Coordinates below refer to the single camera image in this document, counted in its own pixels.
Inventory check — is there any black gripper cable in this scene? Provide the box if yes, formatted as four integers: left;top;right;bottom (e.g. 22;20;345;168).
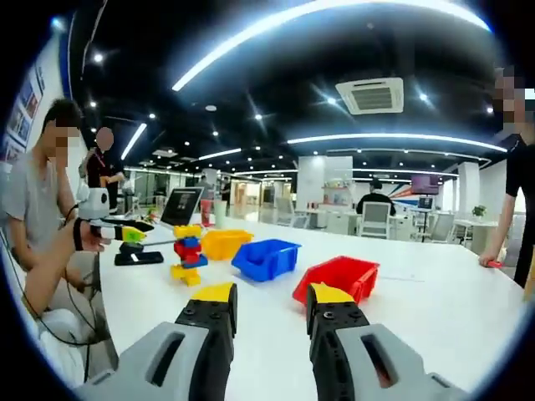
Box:
20;203;108;348

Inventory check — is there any blue plastic bin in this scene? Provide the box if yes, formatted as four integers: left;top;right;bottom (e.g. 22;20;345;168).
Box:
230;238;303;284

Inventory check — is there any person's left hand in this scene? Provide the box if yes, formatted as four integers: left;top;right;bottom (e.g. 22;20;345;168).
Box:
62;219;115;252

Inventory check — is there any red cup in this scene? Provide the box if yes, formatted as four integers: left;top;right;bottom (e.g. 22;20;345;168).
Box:
199;199;215;228

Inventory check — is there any yellow toy block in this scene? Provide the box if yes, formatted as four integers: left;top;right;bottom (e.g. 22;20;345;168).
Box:
169;264;201;287
172;224;202;240

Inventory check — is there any red plastic bin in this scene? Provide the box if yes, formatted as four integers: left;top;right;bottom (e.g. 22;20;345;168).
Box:
292;255;381;313

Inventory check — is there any yellow plastic bin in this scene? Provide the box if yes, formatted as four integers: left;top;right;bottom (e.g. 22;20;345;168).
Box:
201;228;255;262

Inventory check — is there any thin curved ceiling light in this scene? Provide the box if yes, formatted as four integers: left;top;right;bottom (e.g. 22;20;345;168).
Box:
287;132;507;154

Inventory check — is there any pink display shelf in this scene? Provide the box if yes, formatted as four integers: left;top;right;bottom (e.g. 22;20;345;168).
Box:
321;185;354;208

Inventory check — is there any ceiling air conditioner vent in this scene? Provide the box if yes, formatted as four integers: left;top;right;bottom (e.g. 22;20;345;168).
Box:
334;76;405;115

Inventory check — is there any person's white clothing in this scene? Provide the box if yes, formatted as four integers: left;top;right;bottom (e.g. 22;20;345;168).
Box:
35;307;92;388

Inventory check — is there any white mesh office chair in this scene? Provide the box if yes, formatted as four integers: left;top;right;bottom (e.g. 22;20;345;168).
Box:
359;201;392;240

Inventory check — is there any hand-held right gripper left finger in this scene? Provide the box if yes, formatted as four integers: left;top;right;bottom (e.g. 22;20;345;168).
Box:
74;282;239;401

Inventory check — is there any long curved ceiling light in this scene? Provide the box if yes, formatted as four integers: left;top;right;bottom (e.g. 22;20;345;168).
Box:
171;0;491;93

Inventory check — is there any blue white wall poster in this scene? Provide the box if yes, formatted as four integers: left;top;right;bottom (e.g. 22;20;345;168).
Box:
2;62;46;163

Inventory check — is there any open laptop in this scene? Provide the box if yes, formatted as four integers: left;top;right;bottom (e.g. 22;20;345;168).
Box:
160;186;206;230

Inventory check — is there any red toy block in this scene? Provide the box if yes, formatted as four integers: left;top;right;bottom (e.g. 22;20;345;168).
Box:
173;241;205;263

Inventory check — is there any wall television screen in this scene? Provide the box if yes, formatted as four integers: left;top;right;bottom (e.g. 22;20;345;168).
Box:
410;174;441;195

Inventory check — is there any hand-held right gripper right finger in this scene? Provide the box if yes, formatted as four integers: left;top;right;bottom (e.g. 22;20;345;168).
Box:
306;282;470;401

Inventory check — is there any large blue toy block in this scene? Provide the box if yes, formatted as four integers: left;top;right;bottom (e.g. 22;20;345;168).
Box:
180;252;209;269

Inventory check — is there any black phone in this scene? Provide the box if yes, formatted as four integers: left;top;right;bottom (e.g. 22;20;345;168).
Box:
114;250;165;267

